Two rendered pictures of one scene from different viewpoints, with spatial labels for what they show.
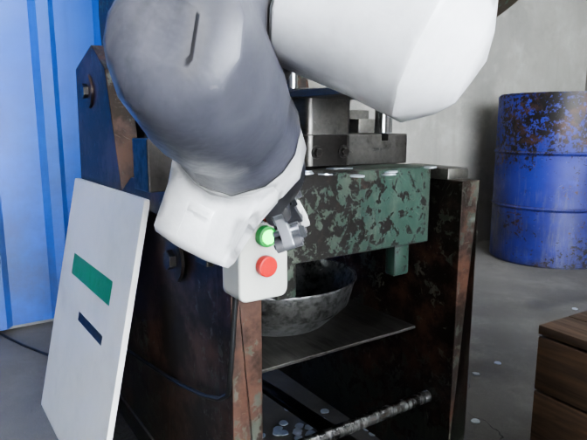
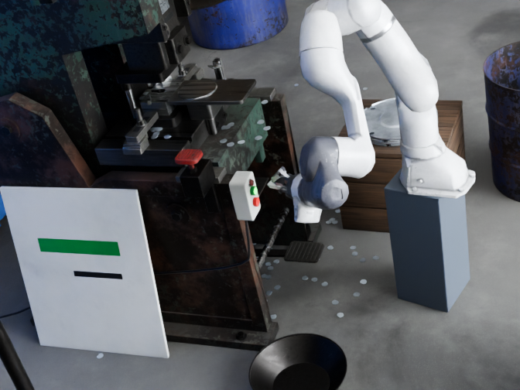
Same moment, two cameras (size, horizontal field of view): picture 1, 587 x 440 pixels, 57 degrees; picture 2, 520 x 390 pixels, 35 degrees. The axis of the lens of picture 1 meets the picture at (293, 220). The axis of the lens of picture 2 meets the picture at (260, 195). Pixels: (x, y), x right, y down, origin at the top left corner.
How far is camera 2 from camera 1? 1.88 m
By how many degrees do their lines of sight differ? 36
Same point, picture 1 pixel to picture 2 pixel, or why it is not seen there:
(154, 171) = (203, 188)
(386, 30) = (360, 169)
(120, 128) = (69, 150)
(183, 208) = (305, 213)
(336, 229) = (243, 159)
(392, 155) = not seen: hidden behind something
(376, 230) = (252, 147)
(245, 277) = (251, 210)
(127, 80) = (330, 205)
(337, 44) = (350, 172)
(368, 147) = not seen: hidden behind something
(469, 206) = (284, 110)
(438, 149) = not seen: outside the picture
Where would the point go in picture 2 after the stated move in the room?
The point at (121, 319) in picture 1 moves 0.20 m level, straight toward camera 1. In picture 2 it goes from (143, 258) to (192, 273)
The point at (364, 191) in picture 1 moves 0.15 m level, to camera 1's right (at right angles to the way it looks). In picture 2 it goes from (245, 133) to (282, 113)
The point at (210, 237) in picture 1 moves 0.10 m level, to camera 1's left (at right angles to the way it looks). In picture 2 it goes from (313, 217) to (284, 235)
